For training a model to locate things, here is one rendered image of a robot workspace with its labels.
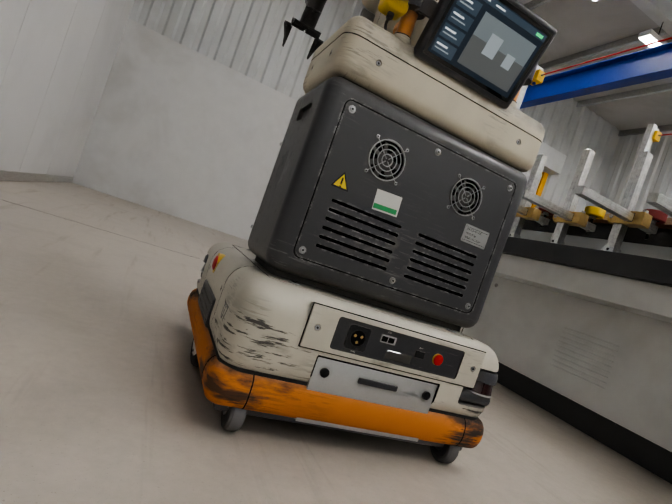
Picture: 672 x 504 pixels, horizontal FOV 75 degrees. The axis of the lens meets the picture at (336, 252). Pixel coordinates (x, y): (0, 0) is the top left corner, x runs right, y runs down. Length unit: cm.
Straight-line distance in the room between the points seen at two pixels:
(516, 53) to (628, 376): 138
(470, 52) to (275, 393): 76
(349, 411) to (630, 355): 140
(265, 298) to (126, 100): 651
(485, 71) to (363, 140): 30
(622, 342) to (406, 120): 143
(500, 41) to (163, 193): 637
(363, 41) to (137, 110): 635
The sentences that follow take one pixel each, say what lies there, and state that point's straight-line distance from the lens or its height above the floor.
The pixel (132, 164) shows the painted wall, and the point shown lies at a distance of 709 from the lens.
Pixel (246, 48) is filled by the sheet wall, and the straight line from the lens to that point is 750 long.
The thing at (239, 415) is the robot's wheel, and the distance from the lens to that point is 83.
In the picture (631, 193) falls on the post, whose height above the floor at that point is 94.
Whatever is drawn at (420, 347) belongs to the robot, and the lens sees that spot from 91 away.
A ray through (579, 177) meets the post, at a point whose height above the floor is 100.
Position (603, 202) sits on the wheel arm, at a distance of 181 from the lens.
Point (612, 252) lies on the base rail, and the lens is 191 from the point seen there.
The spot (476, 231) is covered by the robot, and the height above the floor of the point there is 51.
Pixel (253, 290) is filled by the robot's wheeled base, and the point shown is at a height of 26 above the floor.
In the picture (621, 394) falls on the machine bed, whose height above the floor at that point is 21.
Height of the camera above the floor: 38
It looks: 1 degrees down
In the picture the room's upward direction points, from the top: 19 degrees clockwise
